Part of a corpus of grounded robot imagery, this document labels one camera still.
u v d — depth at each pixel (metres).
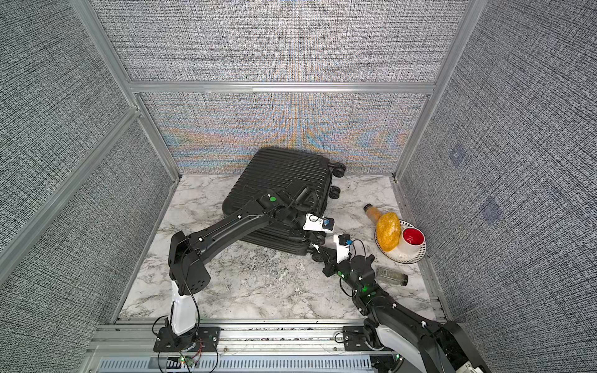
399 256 0.90
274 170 0.95
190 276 0.53
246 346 0.73
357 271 0.63
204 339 0.73
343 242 0.70
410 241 0.92
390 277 0.83
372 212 1.03
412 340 0.47
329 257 0.76
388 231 0.90
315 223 0.66
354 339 0.73
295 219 0.66
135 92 0.88
